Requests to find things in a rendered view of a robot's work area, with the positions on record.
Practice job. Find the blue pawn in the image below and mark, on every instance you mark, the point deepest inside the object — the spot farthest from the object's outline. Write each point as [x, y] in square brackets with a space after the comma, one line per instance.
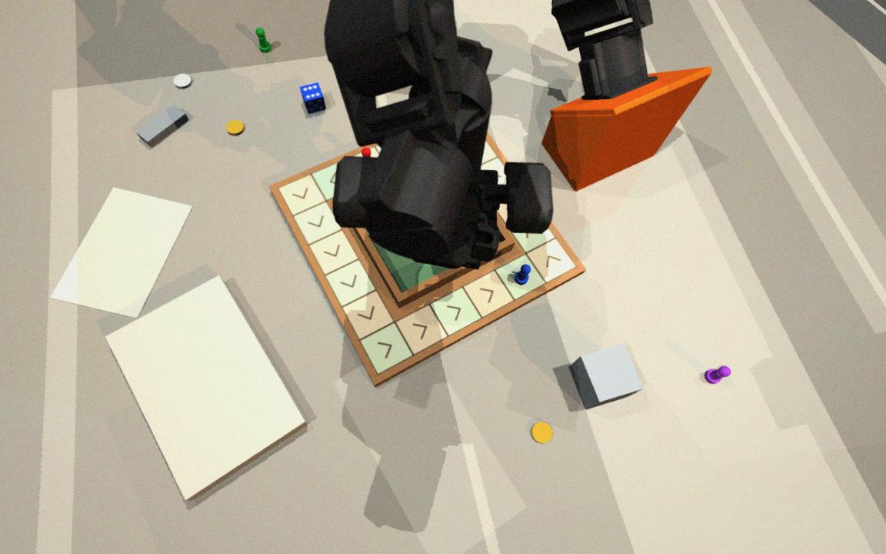
[521, 277]

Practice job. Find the white flat disc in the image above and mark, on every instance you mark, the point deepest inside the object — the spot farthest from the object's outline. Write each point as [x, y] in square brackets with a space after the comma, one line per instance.
[182, 81]

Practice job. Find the purple pawn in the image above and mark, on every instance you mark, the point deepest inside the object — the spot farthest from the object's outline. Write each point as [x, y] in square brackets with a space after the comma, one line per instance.
[713, 376]

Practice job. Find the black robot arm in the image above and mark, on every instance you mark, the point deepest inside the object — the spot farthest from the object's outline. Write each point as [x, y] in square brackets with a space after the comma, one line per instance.
[416, 197]

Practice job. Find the blue die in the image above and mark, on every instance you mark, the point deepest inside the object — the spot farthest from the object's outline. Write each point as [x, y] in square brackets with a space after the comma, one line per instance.
[313, 98]

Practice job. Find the yellow round disc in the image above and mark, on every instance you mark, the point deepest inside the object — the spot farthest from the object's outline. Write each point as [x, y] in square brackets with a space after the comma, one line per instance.
[542, 432]
[235, 127]

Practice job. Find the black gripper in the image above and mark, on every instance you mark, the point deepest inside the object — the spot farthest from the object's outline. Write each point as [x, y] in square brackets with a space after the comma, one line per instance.
[527, 193]

